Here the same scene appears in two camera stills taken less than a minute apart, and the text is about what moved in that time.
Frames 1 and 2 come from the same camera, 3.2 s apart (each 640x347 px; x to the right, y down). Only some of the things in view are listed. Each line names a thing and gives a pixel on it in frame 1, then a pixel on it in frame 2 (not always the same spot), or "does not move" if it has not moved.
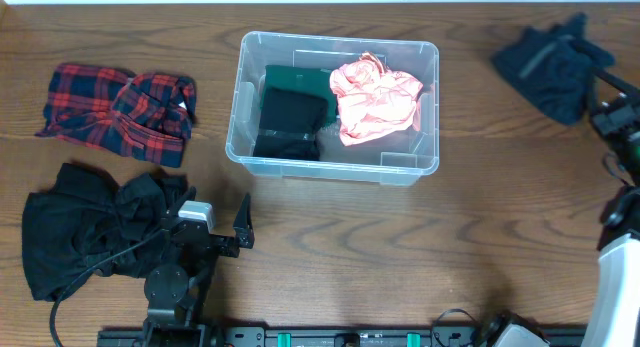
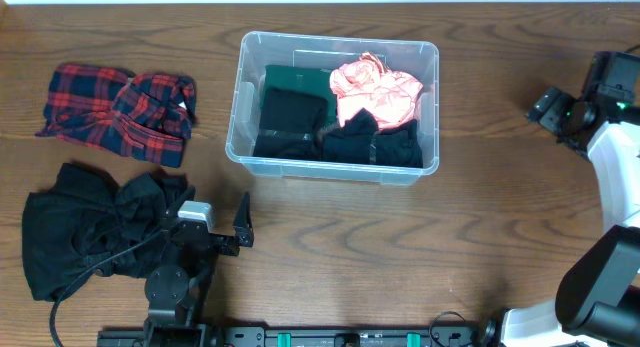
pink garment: x=374 y=101 does not move
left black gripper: x=211 y=239 does not move
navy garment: x=553 y=67 -> x=361 y=140
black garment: x=289 y=124 does not move
